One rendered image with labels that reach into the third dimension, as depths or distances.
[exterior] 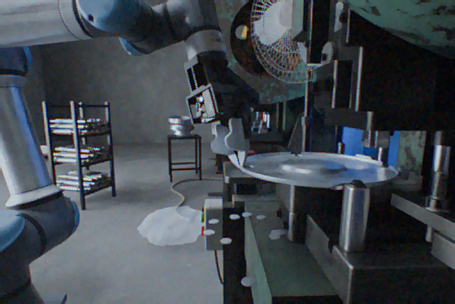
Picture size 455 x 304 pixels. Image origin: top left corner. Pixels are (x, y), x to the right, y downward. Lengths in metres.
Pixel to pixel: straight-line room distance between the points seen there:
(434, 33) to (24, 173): 0.75
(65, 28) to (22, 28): 0.07
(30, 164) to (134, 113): 6.71
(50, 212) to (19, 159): 0.14
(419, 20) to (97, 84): 7.61
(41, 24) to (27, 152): 0.33
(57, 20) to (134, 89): 6.93
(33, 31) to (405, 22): 0.50
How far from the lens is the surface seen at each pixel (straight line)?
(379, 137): 0.59
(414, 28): 0.27
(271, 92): 1.87
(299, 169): 0.52
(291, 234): 0.55
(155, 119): 7.31
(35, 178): 0.77
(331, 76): 0.53
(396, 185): 0.56
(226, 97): 0.51
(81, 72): 7.92
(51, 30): 0.55
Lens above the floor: 0.90
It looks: 10 degrees down
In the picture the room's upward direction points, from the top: straight up
